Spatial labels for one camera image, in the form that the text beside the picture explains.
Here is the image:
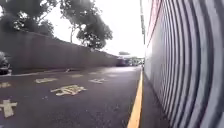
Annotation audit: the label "long grey wall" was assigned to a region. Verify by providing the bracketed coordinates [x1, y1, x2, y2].
[0, 30, 120, 72]

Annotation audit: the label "pole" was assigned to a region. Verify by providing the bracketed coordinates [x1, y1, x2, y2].
[139, 0, 147, 45]

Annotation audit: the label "corrugated metal fence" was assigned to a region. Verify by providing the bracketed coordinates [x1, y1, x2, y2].
[143, 0, 224, 128]

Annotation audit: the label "dark parked vehicle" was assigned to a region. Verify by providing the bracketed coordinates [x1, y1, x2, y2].
[0, 51, 13, 76]

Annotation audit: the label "trees behind wall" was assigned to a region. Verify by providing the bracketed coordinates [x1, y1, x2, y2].
[0, 0, 114, 50]

